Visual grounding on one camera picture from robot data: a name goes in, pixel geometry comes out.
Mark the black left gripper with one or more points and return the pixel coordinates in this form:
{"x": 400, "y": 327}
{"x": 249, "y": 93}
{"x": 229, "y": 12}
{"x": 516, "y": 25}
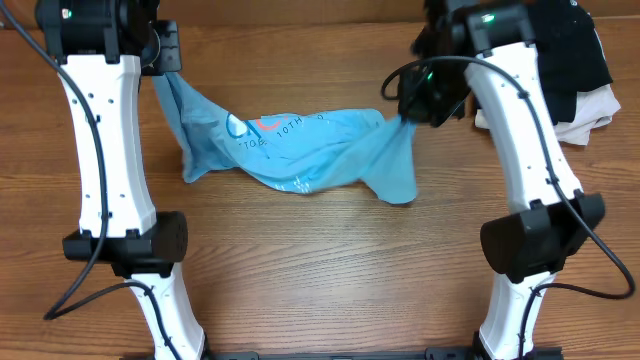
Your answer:
{"x": 167, "y": 57}

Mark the white folded garment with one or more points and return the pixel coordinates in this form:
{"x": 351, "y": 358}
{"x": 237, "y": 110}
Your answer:
{"x": 575, "y": 115}

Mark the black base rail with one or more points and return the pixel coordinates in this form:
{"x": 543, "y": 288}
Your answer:
{"x": 380, "y": 354}

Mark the pile of black clothes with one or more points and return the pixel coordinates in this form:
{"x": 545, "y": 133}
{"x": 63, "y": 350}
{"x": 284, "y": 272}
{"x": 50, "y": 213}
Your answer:
{"x": 565, "y": 50}

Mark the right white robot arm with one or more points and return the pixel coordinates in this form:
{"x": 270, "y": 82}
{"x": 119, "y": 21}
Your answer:
{"x": 549, "y": 219}

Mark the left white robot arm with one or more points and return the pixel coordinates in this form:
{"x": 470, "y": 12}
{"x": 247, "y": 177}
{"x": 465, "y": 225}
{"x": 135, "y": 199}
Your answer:
{"x": 102, "y": 49}

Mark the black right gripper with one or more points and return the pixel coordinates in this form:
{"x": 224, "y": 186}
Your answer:
{"x": 418, "y": 110}

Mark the light blue t-shirt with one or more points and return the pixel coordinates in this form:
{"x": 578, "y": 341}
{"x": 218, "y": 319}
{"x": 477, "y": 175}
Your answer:
{"x": 289, "y": 152}

